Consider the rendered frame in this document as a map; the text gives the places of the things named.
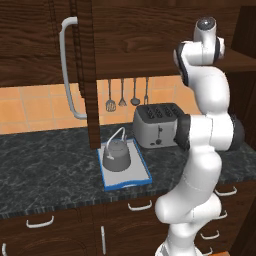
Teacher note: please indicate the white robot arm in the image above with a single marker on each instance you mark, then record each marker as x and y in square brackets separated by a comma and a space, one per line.
[206, 100]

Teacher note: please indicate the grey kettle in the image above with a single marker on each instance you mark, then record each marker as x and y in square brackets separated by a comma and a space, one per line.
[116, 156]

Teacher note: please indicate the blue-rimmed grey tray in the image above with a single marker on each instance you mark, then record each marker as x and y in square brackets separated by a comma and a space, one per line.
[140, 173]

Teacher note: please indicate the open dark wood cabinet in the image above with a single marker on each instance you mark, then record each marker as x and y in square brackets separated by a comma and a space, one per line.
[140, 33]

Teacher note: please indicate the dark wood base cabinet door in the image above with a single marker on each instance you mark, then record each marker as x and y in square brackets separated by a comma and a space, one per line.
[133, 236]
[50, 245]

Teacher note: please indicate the silver four-slot toaster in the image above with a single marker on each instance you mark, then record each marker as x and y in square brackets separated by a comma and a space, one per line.
[151, 131]

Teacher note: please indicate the hanging metal ladle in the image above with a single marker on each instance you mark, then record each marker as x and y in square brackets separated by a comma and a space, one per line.
[134, 101]

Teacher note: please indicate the hanging slotted spatula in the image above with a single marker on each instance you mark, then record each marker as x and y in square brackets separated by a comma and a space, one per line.
[110, 106]

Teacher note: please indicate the hanging metal fork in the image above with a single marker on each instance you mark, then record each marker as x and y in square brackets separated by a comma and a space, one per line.
[146, 96]

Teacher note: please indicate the dark wood drawer front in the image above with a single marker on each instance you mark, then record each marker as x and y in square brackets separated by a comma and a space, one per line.
[245, 193]
[116, 210]
[66, 220]

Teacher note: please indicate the dark wood wall cabinet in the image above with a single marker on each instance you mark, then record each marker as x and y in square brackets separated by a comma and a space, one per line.
[30, 40]

